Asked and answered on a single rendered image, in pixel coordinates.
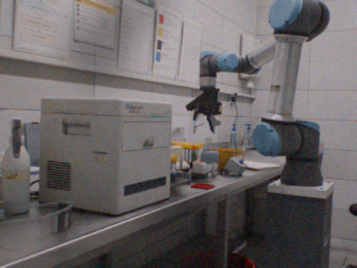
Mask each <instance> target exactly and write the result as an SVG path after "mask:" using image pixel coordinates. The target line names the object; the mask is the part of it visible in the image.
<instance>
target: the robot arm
mask: <svg viewBox="0 0 357 268"><path fill-rule="evenodd" d="M268 21H269V25H270V26H271V27H272V28H273V29H274V31H273V38H270V39H269V40H268V41H267V42H265V43H263V44H262V45H260V46H259V47H257V48H256V49H254V50H253V51H251V52H249V53H248V54H246V55H245V56H242V55H237V54H234V53H233V52H232V53H220V54H218V53H217V52H215V51H213V50H204V51H202V52H201V53H200V59H199V81H198V86H199V87H201V88H199V91H203V93H202V94H201V95H199V96H198V97H196V98H195V99H194V100H192V101H191V102H190V103H189V104H187V105H186V106H185V107H186V109H187V111H194V115H193V122H192V130H193V134H195V132H196V127H198V126H201V125H204V124H205V122H206V121H205V120H203V116H206V119H207V121H208V123H209V126H210V131H211V132H213V134H214V133H215V127H216V126H218V125H220V124H222V122H221V121H220V120H217V119H216V118H215V116H217V115H221V114H222V102H220V101H218V92H220V89H217V88H215V87H217V75H218V73H221V72H226V73H245V74H247V75H252V74H257V73H259V72H260V70H261V67H262V66H263V65H265V64H267V63H268V62H270V61H271V60H273V59H274V61H273V73H272V77H271V86H270V90H269V103H268V108H267V111H266V113H265V114H264V115H263V116H261V122H260V123H259V124H257V125H256V127H254V129H253V146H254V147H255V148H256V150H257V152H259V153H260V154H261V155H263V156H270V157H277V156H285V165H284V167H283V171H282V172H281V174H280V182H281V183H282V184H285V185H293V186H300V187H318V186H323V185H324V179H323V176H322V174H321V170H320V166H319V145H320V126H319V124H318V123H316V122H312V121H309V120H295V117H293V116H292V110H293V105H294V101H295V93H296V86H297V78H298V73H299V69H300V58H301V54H302V45H303V44H304V42H310V41H311V40H313V39H314V38H315V37H318V36H319V35H321V33H323V32H324V31H325V30H326V28H327V27H328V23H329V21H330V13H329V10H328V7H327V6H326V4H324V3H323V2H321V1H320V0H276V1H274V3H273V4H272V6H271V7H270V9H269V15H268ZM220 106H221V111H220Z"/></svg>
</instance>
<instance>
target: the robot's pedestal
mask: <svg viewBox="0 0 357 268"><path fill-rule="evenodd" d="M332 202H333V192H332V193H331V194H330V195H329V196H328V197H327V198H326V199H321V198H315V197H305V196H299V195H286V194H281V193H276V192H267V207H266V220H265V256H264V268H329V254H330V244H331V222H332Z"/></svg>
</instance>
